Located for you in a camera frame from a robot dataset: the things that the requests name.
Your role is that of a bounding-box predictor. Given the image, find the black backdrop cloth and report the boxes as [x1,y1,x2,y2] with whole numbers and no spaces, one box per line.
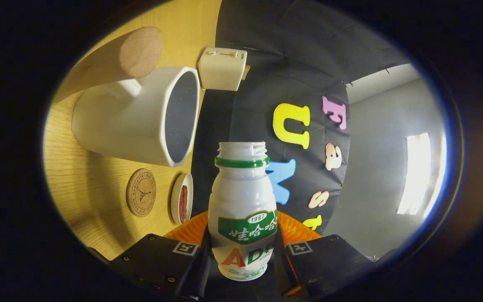
[191,0,412,235]

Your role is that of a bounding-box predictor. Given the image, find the white juice bottle green label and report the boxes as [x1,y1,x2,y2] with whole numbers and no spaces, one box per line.
[208,142,278,282]

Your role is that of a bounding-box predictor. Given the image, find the round white plate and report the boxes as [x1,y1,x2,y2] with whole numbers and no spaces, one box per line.
[170,173,194,225]

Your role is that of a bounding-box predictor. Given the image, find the round cork coaster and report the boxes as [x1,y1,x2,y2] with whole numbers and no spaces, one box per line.
[126,168,157,217]

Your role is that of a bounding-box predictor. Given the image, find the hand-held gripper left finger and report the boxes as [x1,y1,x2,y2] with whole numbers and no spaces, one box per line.
[109,211,213,300]

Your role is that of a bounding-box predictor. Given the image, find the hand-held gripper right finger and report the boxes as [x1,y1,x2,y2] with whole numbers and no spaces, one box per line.
[273,211,378,298]

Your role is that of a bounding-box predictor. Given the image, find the white cup wooden handle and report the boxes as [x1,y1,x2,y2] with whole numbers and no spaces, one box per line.
[53,26,200,168]

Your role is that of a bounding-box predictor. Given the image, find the reddish brown meat slices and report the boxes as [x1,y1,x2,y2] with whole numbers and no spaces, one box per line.
[179,185,188,219]

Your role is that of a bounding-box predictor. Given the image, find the wooden table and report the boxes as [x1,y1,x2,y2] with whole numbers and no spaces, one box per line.
[42,0,223,260]

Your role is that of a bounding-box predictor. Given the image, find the cream toaster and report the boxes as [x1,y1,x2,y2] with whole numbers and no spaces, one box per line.
[197,47,248,92]

